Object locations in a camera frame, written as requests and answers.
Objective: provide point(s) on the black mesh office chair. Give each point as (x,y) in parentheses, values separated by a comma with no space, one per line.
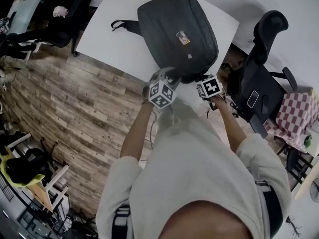
(256,83)

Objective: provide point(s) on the person's white shirt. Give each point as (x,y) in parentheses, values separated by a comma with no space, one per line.
(194,163)

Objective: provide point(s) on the person's left forearm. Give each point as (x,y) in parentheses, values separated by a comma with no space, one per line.
(135,131)

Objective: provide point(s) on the light blue desk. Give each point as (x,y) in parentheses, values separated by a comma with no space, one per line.
(27,4)

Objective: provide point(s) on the small shiny bag tag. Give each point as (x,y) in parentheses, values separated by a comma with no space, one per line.
(183,37)

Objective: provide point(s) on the black smartphone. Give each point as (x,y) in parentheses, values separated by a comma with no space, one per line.
(252,98)

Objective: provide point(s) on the pink checkered cloth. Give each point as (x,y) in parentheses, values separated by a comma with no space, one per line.
(294,113)

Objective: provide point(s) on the dark grey zipper bag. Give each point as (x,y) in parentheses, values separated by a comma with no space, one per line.
(169,19)

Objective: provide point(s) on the person's right forearm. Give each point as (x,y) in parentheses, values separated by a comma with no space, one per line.
(229,123)

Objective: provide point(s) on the white frame stool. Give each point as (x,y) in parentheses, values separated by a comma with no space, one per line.
(53,180)

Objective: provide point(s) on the small green plant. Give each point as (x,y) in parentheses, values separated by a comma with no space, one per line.
(307,141)

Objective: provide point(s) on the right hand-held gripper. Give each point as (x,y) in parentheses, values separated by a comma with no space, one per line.
(209,87)

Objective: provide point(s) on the pink crumpled cloth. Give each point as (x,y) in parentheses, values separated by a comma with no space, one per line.
(59,11)

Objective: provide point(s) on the black bag with yellow-green cloth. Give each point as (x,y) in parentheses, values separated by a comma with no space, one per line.
(22,167)

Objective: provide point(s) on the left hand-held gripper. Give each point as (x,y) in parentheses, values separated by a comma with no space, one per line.
(161,93)

